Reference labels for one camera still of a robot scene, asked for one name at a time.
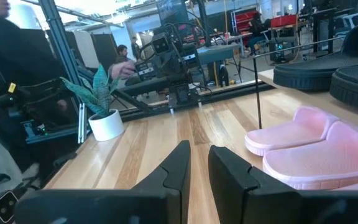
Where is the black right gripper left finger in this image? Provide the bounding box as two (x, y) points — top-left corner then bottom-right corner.
(16, 140), (191, 224)

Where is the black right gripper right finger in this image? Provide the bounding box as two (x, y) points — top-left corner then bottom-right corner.
(208, 145), (358, 224)

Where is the wooden shelf with black legs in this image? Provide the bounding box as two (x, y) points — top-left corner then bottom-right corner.
(252, 35), (358, 138)

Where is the person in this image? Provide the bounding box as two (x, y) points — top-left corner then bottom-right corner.
(131, 36), (140, 60)
(0, 0), (74, 94)
(247, 11), (272, 50)
(116, 44), (129, 63)

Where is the dark grey desk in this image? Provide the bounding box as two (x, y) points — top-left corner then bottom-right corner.
(196, 42), (242, 88)

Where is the person's hand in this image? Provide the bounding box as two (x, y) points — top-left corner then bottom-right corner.
(109, 60), (136, 80)

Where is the black room divider panel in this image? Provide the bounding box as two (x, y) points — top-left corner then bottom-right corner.
(90, 32), (119, 74)

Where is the red storage shelving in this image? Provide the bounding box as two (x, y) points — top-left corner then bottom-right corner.
(233, 9), (260, 34)

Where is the beige room divider panel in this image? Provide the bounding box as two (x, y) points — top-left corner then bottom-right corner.
(73, 29), (101, 69)

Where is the green plant in white pot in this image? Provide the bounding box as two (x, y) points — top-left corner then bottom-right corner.
(60, 63), (126, 142)

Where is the red storage box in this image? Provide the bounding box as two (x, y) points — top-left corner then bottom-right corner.
(270, 14), (298, 28)

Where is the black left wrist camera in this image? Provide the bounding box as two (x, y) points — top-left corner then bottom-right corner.
(152, 36), (171, 55)

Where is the black coiled cable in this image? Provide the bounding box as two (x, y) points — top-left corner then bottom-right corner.
(218, 63), (229, 88)

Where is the black aluminium table frame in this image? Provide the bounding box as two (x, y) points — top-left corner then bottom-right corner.
(23, 79), (275, 147)

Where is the grey aluminium upright post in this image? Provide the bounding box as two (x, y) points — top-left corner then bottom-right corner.
(38, 0), (85, 90)

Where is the black table-level camera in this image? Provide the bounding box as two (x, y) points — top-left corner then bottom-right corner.
(0, 190), (19, 223)

